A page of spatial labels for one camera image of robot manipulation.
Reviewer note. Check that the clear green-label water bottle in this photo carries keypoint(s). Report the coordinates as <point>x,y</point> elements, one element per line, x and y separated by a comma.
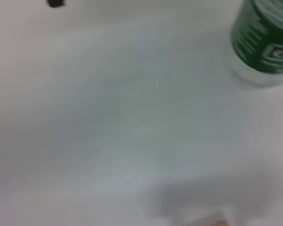
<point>257,42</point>

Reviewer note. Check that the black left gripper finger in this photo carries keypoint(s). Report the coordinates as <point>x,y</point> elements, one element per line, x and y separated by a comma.
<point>56,2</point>

